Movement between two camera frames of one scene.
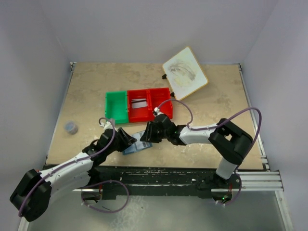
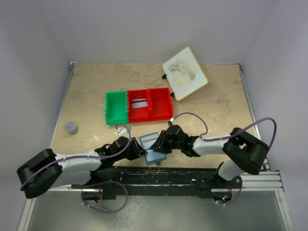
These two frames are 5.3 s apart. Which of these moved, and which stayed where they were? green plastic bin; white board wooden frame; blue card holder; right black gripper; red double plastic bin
Moved: right black gripper; blue card holder
Stayed: red double plastic bin; white board wooden frame; green plastic bin
